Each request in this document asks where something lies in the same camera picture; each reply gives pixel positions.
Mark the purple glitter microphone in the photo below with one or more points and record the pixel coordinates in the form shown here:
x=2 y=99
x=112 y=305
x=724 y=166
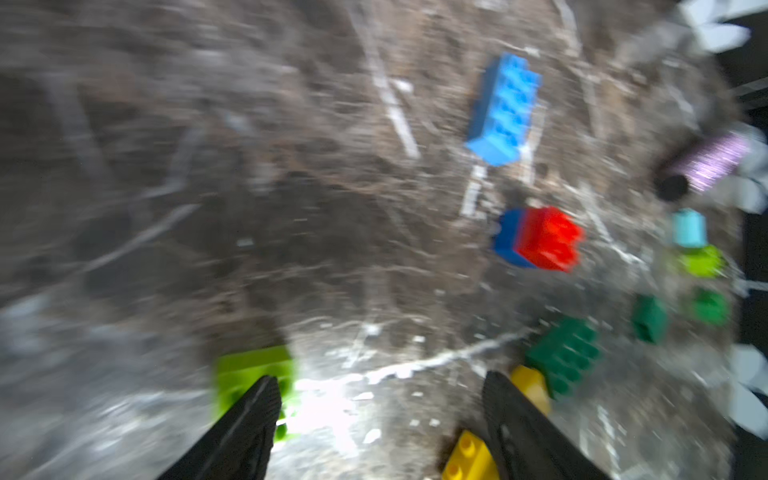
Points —
x=700 y=167

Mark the light blue long lego brick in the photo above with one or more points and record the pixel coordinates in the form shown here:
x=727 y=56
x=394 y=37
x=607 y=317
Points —
x=501 y=116

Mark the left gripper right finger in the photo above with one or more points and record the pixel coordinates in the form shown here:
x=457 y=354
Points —
x=523 y=442

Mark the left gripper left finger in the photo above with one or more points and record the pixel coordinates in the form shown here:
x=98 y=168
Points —
x=238 y=445

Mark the lime green lego brick left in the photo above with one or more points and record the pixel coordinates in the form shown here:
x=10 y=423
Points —
x=236 y=373

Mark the red lego brick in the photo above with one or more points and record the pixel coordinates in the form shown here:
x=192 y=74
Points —
x=549 y=239

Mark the green square lego brick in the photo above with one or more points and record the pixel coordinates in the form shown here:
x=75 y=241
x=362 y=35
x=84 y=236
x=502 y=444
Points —
x=710 y=307

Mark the lime green lego brick right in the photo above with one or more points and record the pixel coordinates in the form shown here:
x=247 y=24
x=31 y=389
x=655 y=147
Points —
x=704 y=262

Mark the yellow lego brick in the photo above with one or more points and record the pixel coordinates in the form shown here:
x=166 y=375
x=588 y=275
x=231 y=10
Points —
x=533 y=386
x=470 y=459

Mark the cyan lego brick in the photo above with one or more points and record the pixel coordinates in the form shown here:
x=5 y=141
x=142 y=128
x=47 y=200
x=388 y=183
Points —
x=690 y=229

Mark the yellow lego brick front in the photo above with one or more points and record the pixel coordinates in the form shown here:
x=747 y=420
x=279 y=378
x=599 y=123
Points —
x=470 y=459

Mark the lime green lego brick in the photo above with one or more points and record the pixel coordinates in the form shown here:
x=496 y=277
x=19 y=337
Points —
x=236 y=373
x=704 y=262

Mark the small dark green lego brick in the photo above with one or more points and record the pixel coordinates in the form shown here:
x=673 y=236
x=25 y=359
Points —
x=649 y=319

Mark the dark blue lego brick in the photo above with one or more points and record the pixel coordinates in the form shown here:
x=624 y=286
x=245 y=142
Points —
x=505 y=241

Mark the dark green long lego brick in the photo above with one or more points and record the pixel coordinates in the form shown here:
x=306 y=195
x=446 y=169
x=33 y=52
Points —
x=564 y=356

